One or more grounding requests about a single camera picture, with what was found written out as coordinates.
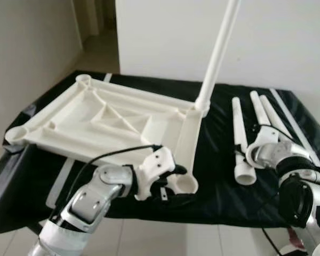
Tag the white plastic table leg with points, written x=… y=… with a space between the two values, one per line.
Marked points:
x=272 y=114
x=260 y=109
x=218 y=48
x=238 y=122

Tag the white plastic table top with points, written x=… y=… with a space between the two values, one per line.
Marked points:
x=96 y=117

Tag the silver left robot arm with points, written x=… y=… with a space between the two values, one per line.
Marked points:
x=85 y=202

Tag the black table cloth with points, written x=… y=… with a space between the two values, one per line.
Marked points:
x=229 y=202

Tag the pink fabric item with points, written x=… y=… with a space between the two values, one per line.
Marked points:
x=296 y=241

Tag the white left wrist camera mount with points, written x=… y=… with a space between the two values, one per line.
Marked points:
x=157 y=165

